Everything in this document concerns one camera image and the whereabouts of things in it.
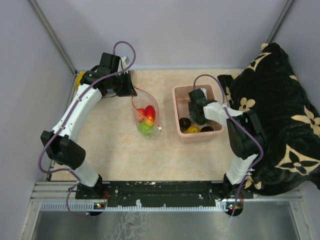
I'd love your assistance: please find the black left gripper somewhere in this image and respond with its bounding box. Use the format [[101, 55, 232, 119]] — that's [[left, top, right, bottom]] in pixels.
[[110, 70, 138, 97]]

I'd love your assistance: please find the pink plastic bin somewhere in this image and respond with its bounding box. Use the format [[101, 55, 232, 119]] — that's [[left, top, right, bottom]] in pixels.
[[172, 85, 224, 144]]

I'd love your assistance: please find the dark green lime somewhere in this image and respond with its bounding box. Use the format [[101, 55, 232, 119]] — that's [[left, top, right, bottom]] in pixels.
[[196, 119, 207, 125]]

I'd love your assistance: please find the red pepper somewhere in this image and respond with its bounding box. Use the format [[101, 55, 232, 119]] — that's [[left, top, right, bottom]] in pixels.
[[144, 105, 156, 122]]

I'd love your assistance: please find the clear zip bag orange zipper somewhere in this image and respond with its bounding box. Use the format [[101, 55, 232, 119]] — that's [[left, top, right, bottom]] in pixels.
[[131, 85, 162, 138]]

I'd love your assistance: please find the green apple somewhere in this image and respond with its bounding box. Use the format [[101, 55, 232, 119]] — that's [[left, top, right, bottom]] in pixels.
[[138, 122, 154, 136]]

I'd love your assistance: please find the red apple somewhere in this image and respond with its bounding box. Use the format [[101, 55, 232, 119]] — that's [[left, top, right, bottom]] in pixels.
[[135, 108, 145, 123]]

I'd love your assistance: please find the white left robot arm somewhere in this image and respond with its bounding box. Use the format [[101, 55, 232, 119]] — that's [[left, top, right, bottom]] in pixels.
[[39, 53, 137, 199]]

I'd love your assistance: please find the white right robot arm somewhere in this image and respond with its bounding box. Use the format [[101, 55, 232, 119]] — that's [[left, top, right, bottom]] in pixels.
[[188, 88, 266, 198]]

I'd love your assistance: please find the dark purple fruit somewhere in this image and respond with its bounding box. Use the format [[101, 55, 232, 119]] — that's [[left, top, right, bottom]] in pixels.
[[200, 126, 214, 133], [178, 117, 191, 131]]

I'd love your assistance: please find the yellow plush toy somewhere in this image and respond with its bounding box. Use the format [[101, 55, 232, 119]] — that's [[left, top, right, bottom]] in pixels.
[[75, 71, 85, 90]]

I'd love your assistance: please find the yellow lemon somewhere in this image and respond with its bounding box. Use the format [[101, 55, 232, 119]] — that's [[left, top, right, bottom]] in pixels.
[[186, 126, 201, 134]]

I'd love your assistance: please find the black floral blanket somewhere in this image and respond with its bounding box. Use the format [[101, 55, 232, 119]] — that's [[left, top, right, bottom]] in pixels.
[[217, 43, 320, 196]]

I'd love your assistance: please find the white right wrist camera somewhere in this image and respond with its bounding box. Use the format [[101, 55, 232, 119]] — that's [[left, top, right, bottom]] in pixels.
[[200, 87, 208, 99]]

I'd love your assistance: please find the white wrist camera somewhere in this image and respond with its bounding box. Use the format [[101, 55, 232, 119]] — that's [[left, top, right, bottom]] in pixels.
[[117, 56, 130, 72], [200, 87, 208, 99]]

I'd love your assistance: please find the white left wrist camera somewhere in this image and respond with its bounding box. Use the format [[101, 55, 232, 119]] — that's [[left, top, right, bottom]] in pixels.
[[117, 56, 130, 72]]

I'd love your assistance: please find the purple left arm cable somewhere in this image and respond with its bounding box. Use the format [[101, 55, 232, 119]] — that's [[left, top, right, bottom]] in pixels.
[[37, 41, 137, 218]]

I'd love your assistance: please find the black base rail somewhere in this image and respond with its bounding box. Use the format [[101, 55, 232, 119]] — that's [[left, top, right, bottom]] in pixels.
[[75, 181, 239, 208]]

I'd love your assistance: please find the white slotted cable duct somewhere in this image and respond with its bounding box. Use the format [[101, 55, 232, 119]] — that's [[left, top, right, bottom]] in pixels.
[[39, 199, 237, 213]]

